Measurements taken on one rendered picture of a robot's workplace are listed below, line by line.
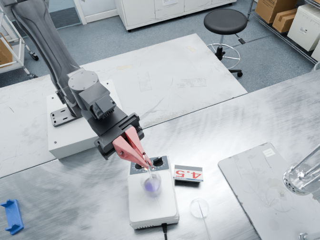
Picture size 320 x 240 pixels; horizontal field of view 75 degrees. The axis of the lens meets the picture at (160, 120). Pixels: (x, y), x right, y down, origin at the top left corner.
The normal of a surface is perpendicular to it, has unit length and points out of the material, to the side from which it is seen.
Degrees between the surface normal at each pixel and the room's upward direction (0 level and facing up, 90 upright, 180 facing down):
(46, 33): 54
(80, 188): 0
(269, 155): 2
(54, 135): 3
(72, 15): 90
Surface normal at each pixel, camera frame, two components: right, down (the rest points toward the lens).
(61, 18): 0.35, 0.74
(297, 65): -0.07, -0.59
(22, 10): 0.49, 0.12
